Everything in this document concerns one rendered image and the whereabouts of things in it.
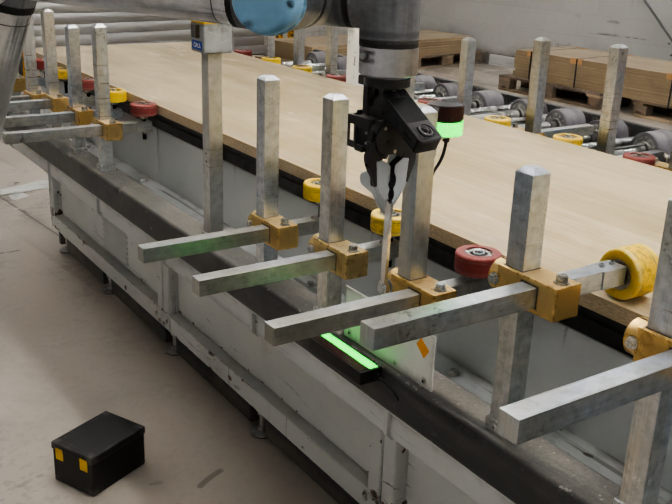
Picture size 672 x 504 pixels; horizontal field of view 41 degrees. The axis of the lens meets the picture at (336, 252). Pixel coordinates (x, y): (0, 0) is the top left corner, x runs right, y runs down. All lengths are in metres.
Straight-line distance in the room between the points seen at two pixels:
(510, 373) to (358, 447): 0.96
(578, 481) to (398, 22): 0.70
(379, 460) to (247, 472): 0.54
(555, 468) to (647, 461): 0.18
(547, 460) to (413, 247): 0.40
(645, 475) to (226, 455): 1.61
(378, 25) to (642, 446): 0.68
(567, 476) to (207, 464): 1.44
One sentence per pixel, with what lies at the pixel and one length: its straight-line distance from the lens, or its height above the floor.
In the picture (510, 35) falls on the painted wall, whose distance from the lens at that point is 10.68.
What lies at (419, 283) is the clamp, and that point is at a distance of 1.50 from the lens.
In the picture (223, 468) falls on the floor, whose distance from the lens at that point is 2.59.
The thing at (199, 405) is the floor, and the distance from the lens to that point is 2.89.
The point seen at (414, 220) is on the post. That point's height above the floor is 0.98.
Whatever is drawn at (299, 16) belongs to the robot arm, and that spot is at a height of 1.31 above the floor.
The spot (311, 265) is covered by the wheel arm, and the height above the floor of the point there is 0.84.
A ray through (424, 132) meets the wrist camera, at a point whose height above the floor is 1.14.
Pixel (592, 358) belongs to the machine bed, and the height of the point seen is 0.77.
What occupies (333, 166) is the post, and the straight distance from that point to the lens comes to 1.66.
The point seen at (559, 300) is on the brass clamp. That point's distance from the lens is 1.26.
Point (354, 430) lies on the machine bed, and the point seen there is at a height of 0.26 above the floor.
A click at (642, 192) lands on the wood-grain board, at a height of 0.90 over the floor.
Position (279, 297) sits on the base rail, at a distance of 1.87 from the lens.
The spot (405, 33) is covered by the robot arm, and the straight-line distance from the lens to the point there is 1.35.
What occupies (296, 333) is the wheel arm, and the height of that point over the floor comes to 0.84.
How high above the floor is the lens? 1.42
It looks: 20 degrees down
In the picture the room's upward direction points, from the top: 2 degrees clockwise
